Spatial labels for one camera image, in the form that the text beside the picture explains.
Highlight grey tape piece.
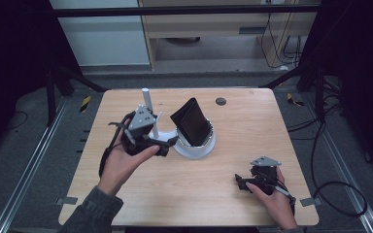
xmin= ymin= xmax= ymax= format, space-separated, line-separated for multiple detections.
xmin=299 ymin=196 xmax=322 ymax=208
xmin=54 ymin=196 xmax=79 ymax=207

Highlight black horizontal bar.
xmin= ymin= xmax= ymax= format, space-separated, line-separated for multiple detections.
xmin=50 ymin=4 xmax=322 ymax=18

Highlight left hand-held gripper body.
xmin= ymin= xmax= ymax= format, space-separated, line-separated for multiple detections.
xmin=108 ymin=104 xmax=163 ymax=157

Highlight black hanging cables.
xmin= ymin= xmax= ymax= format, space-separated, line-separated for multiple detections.
xmin=259 ymin=12 xmax=303 ymax=70

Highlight black floor cable loop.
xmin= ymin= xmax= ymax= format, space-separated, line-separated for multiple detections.
xmin=287 ymin=116 xmax=369 ymax=218

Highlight left hand-held gripper cable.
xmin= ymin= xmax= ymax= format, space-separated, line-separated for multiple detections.
xmin=98 ymin=111 xmax=136 ymax=179

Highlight hand-held gripper cable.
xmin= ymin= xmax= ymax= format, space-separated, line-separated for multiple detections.
xmin=273 ymin=185 xmax=297 ymax=216
xmin=98 ymin=111 xmax=136 ymax=179

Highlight metal floor rail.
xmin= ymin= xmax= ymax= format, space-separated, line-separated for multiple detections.
xmin=304 ymin=92 xmax=373 ymax=233
xmin=0 ymin=96 xmax=70 ymax=233

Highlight person's right hand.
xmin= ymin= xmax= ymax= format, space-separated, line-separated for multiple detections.
xmin=245 ymin=167 xmax=298 ymax=230

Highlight wooden shelf unit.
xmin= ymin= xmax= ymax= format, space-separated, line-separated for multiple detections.
xmin=138 ymin=0 xmax=319 ymax=70

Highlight right hand-held gripper cable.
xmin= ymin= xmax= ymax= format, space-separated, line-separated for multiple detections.
xmin=273 ymin=185 xmax=297 ymax=216

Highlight white stand with posts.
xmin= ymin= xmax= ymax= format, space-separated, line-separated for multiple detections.
xmin=141 ymin=87 xmax=180 ymax=146

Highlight black leather wallet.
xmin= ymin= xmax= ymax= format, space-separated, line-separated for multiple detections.
xmin=169 ymin=97 xmax=214 ymax=148

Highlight white cabinet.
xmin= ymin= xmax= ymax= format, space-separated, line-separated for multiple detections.
xmin=50 ymin=0 xmax=152 ymax=68

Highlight black curtain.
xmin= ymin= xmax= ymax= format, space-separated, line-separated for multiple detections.
xmin=299 ymin=0 xmax=373 ymax=179
xmin=0 ymin=0 xmax=82 ymax=156

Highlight yellow black floor tape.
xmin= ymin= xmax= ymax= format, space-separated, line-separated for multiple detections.
xmin=79 ymin=94 xmax=92 ymax=114
xmin=286 ymin=92 xmax=306 ymax=108

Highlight person's left hand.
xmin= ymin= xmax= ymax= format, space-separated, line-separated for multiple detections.
xmin=97 ymin=122 xmax=160 ymax=197

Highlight black stand leg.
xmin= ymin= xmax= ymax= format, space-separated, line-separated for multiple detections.
xmin=44 ymin=62 xmax=109 ymax=128
xmin=259 ymin=59 xmax=326 ymax=122

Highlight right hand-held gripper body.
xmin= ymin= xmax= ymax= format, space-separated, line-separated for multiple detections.
xmin=244 ymin=155 xmax=285 ymax=196

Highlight white round container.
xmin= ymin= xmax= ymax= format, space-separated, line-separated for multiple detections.
xmin=172 ymin=118 xmax=218 ymax=160

